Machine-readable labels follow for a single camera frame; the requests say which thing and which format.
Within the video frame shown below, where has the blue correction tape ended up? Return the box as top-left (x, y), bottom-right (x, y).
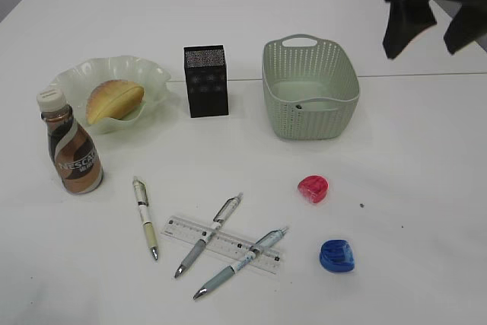
top-left (319, 239), bottom-right (355, 272)

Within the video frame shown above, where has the yellow bread loaf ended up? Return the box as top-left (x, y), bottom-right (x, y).
top-left (86, 79), bottom-right (145, 125)

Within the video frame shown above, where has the brown Nescafe coffee bottle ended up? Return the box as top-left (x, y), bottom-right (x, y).
top-left (37, 87), bottom-right (103, 194)

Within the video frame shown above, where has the green plastic woven basket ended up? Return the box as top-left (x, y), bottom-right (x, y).
top-left (262, 34), bottom-right (360, 140)

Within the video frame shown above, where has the black square pen holder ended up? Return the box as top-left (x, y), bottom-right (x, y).
top-left (184, 45), bottom-right (229, 118)

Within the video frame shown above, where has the blue grey grip pen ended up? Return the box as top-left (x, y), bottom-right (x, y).
top-left (193, 226), bottom-right (289, 300)

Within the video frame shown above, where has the white and green pen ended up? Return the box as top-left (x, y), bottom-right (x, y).
top-left (132, 176), bottom-right (159, 261)

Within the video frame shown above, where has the pale green ruffled glass plate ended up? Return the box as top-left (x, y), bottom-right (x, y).
top-left (50, 56), bottom-right (170, 135)

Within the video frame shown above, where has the pink correction tape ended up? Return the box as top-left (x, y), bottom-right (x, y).
top-left (298, 175), bottom-right (329, 205)

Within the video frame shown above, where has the clear plastic ruler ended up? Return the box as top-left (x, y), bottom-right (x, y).
top-left (161, 215), bottom-right (284, 275)

